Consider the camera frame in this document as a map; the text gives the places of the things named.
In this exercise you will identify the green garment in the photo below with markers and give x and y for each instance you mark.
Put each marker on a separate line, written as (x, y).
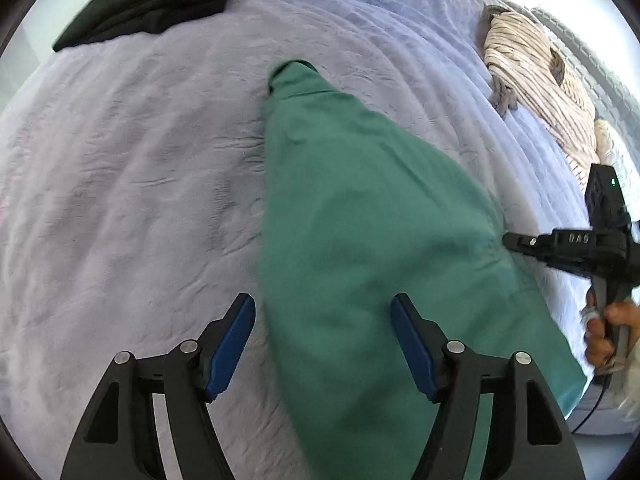
(357, 211)

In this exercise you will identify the lavender embossed bed blanket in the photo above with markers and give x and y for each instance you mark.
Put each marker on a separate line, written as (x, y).
(133, 180)

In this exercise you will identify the grey quilted headboard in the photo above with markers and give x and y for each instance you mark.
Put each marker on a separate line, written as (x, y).
(612, 100)

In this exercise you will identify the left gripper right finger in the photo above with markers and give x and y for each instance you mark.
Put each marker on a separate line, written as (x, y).
(528, 436)

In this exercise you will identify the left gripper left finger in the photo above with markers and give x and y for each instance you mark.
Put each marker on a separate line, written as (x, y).
(116, 437)

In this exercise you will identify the beige striped garment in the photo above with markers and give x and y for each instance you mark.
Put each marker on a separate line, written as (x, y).
(526, 70)

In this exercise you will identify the person's right hand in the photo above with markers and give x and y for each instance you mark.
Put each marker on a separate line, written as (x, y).
(598, 337)

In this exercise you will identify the cream floral pillow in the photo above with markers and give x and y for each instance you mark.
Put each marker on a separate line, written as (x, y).
(612, 151)

